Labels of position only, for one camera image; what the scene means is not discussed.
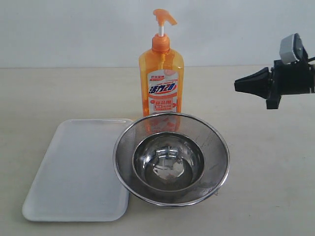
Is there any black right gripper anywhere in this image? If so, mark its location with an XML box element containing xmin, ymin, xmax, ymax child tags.
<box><xmin>234</xmin><ymin>50</ymin><xmax>315</xmax><ymax>110</ymax></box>

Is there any orange dish soap pump bottle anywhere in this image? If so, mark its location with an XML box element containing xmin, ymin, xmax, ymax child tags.
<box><xmin>139</xmin><ymin>9</ymin><xmax>184</xmax><ymax>116</ymax></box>

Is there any stainless steel bowl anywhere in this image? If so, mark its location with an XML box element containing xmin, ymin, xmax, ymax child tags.
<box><xmin>132</xmin><ymin>131</ymin><xmax>205</xmax><ymax>193</ymax></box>

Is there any steel mesh strainer basket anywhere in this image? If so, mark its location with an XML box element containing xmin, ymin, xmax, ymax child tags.
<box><xmin>113</xmin><ymin>112</ymin><xmax>230</xmax><ymax>207</ymax></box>

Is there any white rectangular plastic tray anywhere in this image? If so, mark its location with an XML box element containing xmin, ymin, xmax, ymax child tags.
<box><xmin>22</xmin><ymin>118</ymin><xmax>131</xmax><ymax>222</ymax></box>

